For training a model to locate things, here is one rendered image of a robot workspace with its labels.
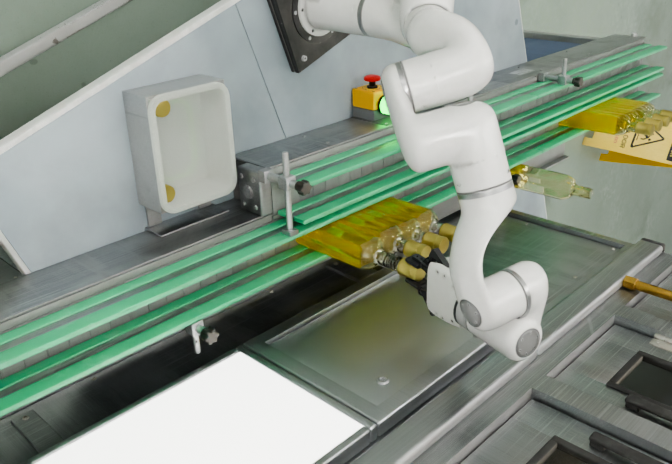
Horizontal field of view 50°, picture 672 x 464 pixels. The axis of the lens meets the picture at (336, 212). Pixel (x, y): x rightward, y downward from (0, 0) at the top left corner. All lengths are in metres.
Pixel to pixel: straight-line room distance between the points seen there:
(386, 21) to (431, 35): 0.26
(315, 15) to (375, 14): 0.16
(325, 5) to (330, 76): 0.22
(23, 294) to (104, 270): 0.13
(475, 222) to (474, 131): 0.13
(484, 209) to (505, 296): 0.13
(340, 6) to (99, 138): 0.54
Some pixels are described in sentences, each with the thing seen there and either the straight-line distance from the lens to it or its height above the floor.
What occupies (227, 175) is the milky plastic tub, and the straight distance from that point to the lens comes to 1.45.
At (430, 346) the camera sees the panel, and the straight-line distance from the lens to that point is 1.37.
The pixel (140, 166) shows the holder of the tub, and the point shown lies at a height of 0.78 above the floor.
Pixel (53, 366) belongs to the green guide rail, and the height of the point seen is 0.91.
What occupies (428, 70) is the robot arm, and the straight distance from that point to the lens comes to 1.13.
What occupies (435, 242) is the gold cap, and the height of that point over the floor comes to 1.15.
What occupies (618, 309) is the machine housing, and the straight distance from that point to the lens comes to 1.60.
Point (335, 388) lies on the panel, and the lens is 1.25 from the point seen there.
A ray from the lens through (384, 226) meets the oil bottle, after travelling 1.46.
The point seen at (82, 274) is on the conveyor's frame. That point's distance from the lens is 1.32.
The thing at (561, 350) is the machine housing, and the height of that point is 1.41.
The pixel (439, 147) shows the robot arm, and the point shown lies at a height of 1.34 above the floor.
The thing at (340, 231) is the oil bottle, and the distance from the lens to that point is 1.45.
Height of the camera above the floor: 1.93
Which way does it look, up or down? 41 degrees down
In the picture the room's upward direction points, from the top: 109 degrees clockwise
